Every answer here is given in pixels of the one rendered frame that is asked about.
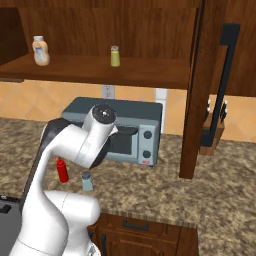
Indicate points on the beige condiment bottle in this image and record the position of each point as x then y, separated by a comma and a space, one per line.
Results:
40, 50

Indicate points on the grey toaster oven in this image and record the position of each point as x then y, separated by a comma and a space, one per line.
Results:
133, 133

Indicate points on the wooden base cabinet door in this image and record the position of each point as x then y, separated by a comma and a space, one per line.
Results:
133, 246

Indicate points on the green shaker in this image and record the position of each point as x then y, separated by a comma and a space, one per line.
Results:
115, 56

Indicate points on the white wall switch plate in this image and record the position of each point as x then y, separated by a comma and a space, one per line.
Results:
161, 106

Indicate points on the open wooden cabinet door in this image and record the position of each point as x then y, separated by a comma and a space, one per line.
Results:
196, 90

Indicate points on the wooden wall cabinet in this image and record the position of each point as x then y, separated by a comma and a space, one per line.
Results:
100, 50

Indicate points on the grey shaker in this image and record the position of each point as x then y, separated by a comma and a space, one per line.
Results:
87, 182

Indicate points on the white wall socket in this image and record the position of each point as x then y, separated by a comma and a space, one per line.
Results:
108, 91

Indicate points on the wooden knife block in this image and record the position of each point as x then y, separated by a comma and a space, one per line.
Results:
213, 133

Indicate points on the red condiment bottle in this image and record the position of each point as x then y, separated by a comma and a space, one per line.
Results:
62, 171

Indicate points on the wooden drawer front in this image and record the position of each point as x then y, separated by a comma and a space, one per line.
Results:
146, 227

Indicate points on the grey hob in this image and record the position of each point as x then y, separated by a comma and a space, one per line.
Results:
8, 230

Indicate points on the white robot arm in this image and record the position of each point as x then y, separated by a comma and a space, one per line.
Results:
63, 143

